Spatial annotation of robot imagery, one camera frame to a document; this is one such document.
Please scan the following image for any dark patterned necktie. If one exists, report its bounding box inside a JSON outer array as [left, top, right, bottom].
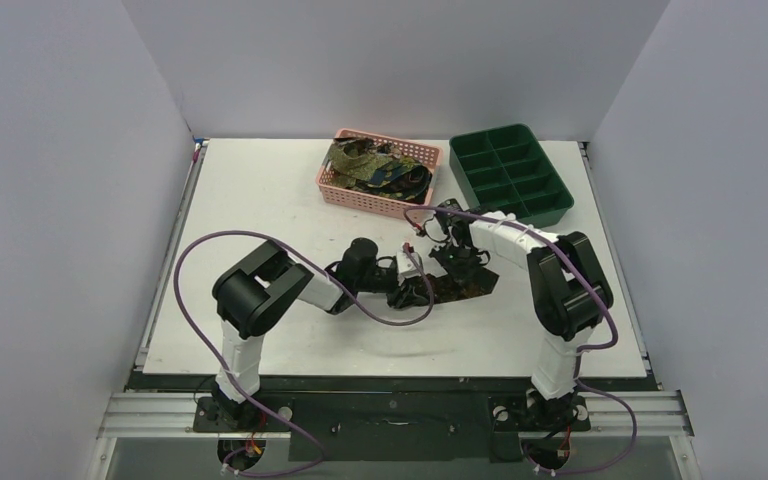
[[426, 268, 499, 304]]

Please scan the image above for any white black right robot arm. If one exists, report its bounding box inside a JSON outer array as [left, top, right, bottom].
[[433, 207, 619, 427]]

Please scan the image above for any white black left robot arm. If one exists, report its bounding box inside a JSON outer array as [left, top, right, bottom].
[[212, 237, 437, 430]]

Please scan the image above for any pile of patterned ties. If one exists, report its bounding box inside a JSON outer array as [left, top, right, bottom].
[[327, 137, 433, 204]]

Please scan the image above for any green divided plastic tray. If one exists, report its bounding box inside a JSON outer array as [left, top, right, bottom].
[[449, 124, 574, 228]]

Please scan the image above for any pink plastic basket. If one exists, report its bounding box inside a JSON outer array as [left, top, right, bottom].
[[316, 129, 443, 224]]

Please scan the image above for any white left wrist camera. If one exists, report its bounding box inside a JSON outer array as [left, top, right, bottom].
[[395, 244, 423, 282]]

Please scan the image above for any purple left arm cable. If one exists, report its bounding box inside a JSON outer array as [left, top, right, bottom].
[[172, 230, 437, 480]]

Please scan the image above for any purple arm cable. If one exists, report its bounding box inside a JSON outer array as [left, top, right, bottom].
[[172, 230, 437, 480], [402, 205, 638, 478]]

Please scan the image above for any black metal base rail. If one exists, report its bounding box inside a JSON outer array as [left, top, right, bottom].
[[99, 382, 694, 464]]

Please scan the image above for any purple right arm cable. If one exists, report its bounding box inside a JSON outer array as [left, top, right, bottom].
[[402, 205, 638, 478]]

